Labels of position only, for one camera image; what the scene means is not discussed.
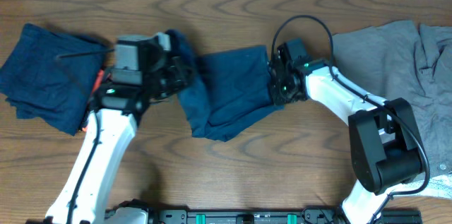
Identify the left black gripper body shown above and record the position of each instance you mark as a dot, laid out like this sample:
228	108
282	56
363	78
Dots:
160	83

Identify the dark blue denim shorts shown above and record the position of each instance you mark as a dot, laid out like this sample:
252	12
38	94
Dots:
229	92

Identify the folded red black garment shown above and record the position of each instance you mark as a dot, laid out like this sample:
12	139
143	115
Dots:
84	124

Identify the grey button shorts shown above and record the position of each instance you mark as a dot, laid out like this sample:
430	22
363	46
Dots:
404	60

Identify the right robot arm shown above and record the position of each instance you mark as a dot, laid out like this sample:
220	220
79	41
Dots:
385	146

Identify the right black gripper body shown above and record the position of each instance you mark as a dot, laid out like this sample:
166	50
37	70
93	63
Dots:
282	93

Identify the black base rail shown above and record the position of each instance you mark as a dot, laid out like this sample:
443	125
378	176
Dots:
177	216

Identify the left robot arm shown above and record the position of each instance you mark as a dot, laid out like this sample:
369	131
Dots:
147	71

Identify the folded navy blue garment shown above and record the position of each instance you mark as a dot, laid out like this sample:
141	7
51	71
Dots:
51	76

